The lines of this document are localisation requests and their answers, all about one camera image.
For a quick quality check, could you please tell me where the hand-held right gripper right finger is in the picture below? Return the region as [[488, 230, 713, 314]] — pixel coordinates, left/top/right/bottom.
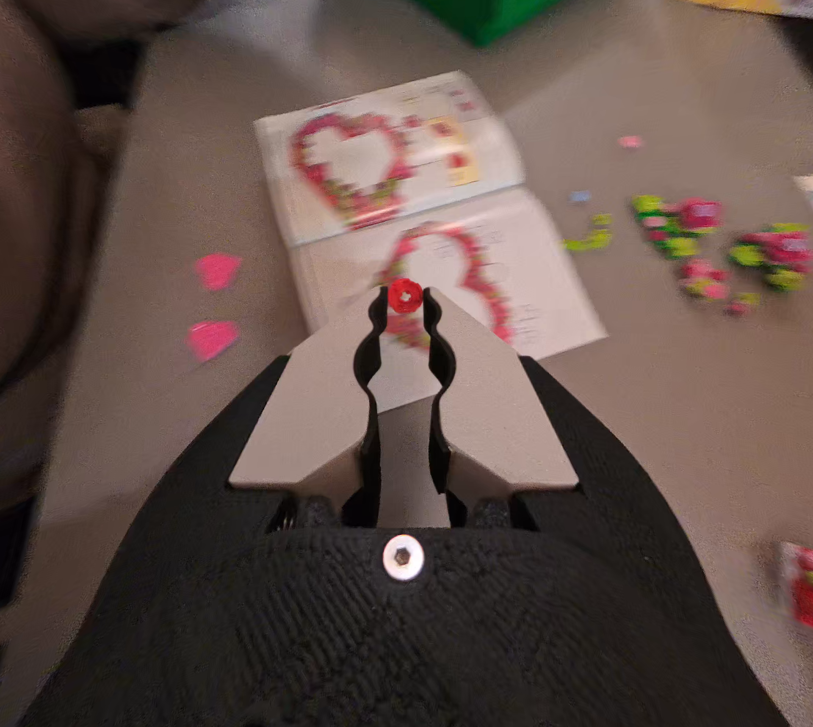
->
[[422, 287, 581, 528]]

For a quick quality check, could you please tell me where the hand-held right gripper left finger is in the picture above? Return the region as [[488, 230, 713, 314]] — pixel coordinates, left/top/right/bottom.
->
[[227, 286, 390, 528]]

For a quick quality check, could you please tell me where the red round lego piece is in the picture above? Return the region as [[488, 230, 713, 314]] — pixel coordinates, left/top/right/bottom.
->
[[389, 279, 424, 314]]

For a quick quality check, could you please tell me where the pink lego plate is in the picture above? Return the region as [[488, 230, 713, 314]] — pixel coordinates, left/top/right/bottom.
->
[[194, 254, 242, 291], [187, 321, 241, 362]]

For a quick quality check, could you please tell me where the lego instruction booklet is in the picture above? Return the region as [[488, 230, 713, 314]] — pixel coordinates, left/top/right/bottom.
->
[[254, 71, 608, 413]]

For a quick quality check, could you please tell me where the pink green lego flower cluster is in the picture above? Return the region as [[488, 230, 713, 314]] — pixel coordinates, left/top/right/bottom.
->
[[632, 195, 813, 316]]

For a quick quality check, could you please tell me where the small red white lego assembly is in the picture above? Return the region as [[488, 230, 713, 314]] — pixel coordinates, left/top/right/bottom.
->
[[778, 542, 813, 626]]

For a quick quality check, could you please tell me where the person's arm, beige sleeve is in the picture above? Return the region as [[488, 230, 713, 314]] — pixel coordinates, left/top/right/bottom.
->
[[0, 0, 146, 518]]

